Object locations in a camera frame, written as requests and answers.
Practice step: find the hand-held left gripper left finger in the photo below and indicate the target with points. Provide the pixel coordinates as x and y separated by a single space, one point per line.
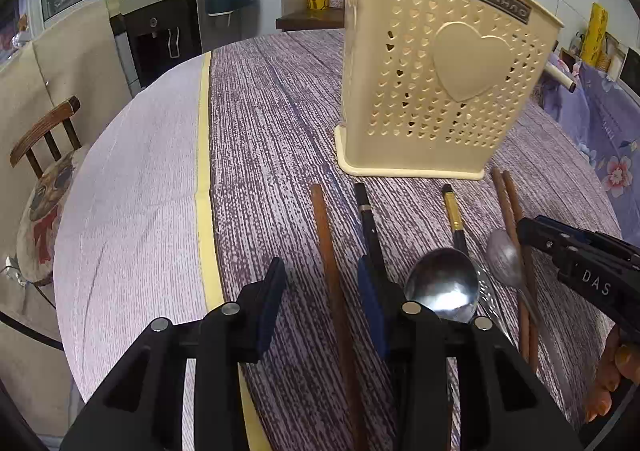
272 306

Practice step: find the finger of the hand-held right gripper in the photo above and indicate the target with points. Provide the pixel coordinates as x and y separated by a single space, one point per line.
540 231

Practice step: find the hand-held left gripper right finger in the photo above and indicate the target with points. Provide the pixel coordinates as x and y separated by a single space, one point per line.
372 311

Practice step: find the brown wooden chopstick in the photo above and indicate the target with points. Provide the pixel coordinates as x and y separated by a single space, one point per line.
500 201
325 241
512 201

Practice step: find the small metal spoon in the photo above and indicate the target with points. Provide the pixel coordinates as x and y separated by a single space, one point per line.
502 256

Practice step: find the large metal spoon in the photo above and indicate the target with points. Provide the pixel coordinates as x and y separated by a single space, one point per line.
440 276

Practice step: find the black chopstick silver band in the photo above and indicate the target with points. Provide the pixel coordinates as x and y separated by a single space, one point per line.
370 231

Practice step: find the black chopstick gold band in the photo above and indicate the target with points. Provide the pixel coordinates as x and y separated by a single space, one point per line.
452 211

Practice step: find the cream perforated utensil holder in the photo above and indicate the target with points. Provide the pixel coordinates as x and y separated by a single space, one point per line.
400 106

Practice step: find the person's right hand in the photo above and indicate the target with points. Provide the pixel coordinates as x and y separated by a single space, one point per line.
612 371

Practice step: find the purple floral cloth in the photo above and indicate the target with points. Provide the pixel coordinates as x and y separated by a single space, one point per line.
600 121

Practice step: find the yellow tape strip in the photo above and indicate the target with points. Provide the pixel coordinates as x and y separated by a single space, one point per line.
202 156

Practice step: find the purple grained tablecloth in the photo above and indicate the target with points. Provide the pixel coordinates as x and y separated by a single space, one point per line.
275 131

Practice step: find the yellow bag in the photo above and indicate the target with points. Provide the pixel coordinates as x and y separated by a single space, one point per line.
597 31

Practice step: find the dog print seat cushion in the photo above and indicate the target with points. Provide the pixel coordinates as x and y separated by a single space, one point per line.
45 211

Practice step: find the wooden counter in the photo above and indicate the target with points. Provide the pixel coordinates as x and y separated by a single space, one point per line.
310 20

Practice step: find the wooden chair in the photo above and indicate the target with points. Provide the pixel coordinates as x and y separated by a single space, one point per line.
47 121

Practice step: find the water dispenser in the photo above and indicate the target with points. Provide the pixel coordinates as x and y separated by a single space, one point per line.
160 31

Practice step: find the blue paper towel holder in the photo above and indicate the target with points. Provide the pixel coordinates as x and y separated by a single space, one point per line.
230 1

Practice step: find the beige cloth cover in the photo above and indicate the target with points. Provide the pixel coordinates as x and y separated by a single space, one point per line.
65 61

